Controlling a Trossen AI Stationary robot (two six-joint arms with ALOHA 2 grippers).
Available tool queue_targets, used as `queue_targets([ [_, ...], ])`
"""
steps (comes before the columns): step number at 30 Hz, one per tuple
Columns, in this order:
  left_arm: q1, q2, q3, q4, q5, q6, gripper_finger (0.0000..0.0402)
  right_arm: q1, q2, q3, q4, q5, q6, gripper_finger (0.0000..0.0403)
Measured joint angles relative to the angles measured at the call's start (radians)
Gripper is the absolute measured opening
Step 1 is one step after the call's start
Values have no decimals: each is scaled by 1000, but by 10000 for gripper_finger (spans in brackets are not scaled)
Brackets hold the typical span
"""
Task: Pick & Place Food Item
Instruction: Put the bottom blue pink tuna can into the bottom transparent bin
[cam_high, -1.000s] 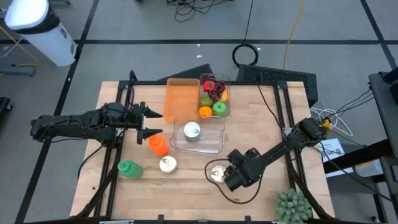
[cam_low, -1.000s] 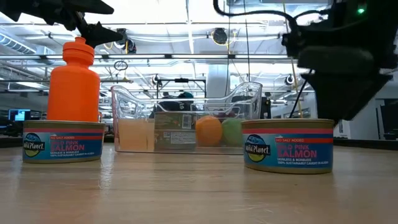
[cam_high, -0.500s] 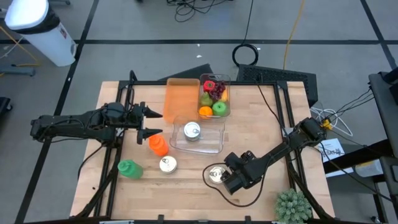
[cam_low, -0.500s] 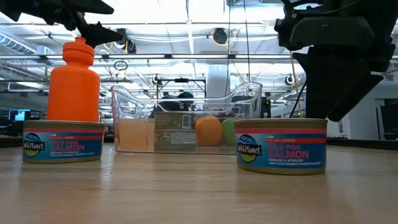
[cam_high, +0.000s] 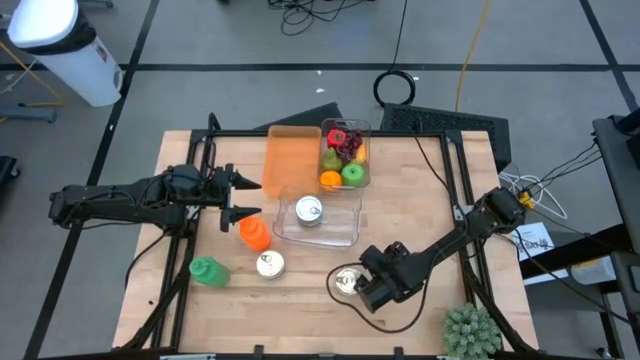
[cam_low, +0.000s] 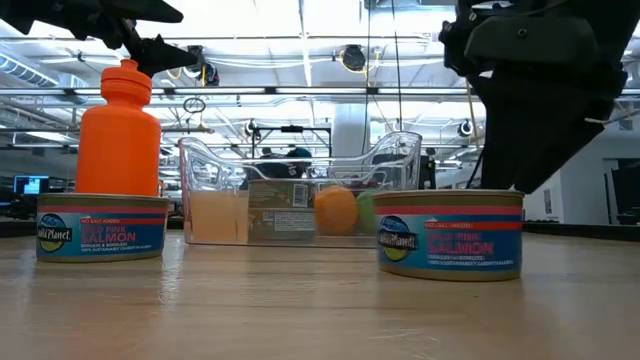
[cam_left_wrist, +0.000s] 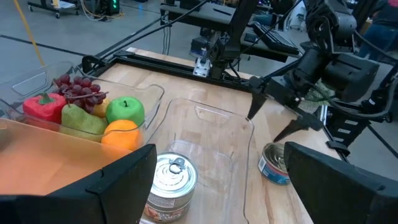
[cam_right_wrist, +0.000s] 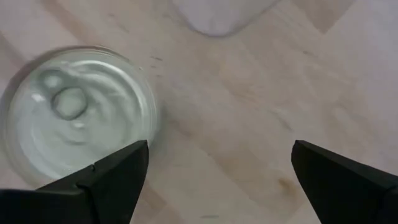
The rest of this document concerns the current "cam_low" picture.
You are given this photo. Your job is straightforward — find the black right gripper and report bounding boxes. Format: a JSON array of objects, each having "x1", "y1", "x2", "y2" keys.
[{"x1": 438, "y1": 0, "x2": 640, "y2": 194}]

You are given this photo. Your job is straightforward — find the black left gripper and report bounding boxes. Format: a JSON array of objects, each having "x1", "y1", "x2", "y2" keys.
[{"x1": 0, "y1": 0, "x2": 199, "y2": 79}]

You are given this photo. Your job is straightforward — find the orange plastic squeeze bottle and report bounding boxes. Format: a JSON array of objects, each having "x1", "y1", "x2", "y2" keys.
[{"x1": 74, "y1": 58, "x2": 166, "y2": 197}]

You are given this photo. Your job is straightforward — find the blue label salmon can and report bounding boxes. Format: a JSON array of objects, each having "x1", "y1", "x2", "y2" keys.
[
  {"x1": 372, "y1": 188, "x2": 525, "y2": 283},
  {"x1": 35, "y1": 192, "x2": 171, "y2": 264}
]

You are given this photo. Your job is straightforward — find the green toy apple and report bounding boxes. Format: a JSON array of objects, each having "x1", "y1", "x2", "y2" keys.
[{"x1": 354, "y1": 188, "x2": 381, "y2": 236}]

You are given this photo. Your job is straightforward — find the toy orange fruit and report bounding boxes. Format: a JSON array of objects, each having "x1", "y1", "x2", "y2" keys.
[{"x1": 313, "y1": 184, "x2": 359, "y2": 237}]

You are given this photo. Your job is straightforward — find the clear plastic fruit bin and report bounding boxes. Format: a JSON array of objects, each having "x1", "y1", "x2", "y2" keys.
[{"x1": 319, "y1": 149, "x2": 404, "y2": 239}]

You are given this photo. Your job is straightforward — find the clear plastic can bin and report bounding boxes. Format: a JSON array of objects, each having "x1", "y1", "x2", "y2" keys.
[{"x1": 178, "y1": 131, "x2": 424, "y2": 250}]

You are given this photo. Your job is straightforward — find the long ceiling light bar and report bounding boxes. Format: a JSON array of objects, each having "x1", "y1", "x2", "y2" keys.
[{"x1": 144, "y1": 86, "x2": 474, "y2": 97}]

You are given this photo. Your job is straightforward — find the person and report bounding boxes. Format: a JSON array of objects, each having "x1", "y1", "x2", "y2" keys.
[{"x1": 239, "y1": 146, "x2": 314, "y2": 191}]

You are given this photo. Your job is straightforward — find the blue lit monitor screen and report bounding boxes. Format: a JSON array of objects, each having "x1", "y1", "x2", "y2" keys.
[{"x1": 13, "y1": 174, "x2": 51, "y2": 196}]

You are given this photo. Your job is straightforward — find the thin hanging black cable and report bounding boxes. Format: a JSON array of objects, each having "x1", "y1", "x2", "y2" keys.
[
  {"x1": 364, "y1": 0, "x2": 372, "y2": 154},
  {"x1": 390, "y1": 0, "x2": 404, "y2": 132}
]

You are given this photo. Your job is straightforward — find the black distant frame stand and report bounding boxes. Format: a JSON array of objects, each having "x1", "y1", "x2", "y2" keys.
[{"x1": 251, "y1": 124, "x2": 334, "y2": 161}]

